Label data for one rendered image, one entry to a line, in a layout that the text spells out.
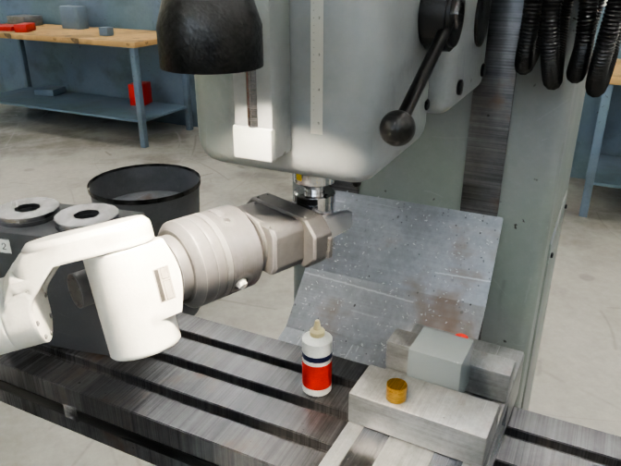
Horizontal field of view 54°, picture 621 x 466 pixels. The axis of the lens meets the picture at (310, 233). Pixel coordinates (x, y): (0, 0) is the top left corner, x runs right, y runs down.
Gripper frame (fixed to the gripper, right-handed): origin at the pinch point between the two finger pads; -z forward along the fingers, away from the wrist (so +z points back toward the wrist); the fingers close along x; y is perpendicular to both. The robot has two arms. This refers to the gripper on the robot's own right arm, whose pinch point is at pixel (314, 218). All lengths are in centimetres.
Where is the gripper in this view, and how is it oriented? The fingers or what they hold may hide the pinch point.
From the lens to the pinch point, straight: 70.2
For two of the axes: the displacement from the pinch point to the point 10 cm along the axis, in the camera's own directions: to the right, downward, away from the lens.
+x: -6.8, -3.0, 6.7
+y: -0.1, 9.1, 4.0
